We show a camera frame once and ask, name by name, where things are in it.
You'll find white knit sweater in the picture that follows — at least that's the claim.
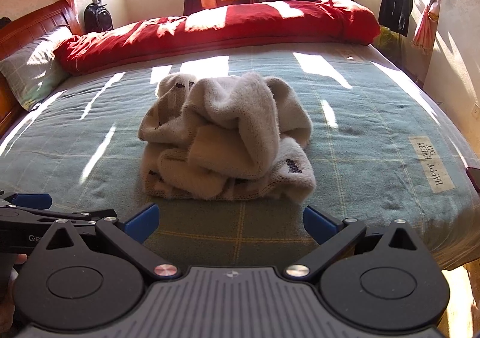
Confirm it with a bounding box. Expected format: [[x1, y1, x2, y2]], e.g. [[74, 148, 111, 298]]
[[138, 72, 316, 202]]

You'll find red phone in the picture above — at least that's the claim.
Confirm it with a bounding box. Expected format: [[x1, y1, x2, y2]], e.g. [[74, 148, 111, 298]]
[[466, 167, 480, 192]]

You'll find black hanging jacket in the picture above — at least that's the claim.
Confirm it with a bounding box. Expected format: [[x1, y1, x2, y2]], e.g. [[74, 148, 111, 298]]
[[379, 0, 413, 37]]

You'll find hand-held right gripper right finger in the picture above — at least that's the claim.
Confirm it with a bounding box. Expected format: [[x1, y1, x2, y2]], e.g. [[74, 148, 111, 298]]
[[283, 206, 428, 282]]

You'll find wooden headboard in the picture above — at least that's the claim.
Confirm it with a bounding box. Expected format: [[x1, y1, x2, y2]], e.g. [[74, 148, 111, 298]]
[[0, 0, 81, 136]]

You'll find red quilt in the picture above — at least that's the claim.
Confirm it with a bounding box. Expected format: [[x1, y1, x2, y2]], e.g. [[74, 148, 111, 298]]
[[54, 0, 381, 76]]

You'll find person's left hand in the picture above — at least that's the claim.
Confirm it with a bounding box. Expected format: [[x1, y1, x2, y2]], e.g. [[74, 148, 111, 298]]
[[0, 253, 29, 329]]

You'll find plaid pillow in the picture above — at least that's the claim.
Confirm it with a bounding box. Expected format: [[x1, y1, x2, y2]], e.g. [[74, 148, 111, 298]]
[[0, 25, 74, 112]]

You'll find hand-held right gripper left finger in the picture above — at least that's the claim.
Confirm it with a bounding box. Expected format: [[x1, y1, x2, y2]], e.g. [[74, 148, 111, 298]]
[[45, 203, 182, 280]]

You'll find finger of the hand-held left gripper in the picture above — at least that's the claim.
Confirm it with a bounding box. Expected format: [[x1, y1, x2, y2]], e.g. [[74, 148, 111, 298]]
[[0, 191, 53, 211], [64, 209, 118, 234]]

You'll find yellow-green cloth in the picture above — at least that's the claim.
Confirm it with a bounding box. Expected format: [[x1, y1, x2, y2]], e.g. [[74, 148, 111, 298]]
[[375, 27, 402, 61]]

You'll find black backpack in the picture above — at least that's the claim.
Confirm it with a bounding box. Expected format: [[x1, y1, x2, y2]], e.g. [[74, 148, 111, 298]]
[[83, 2, 114, 33]]

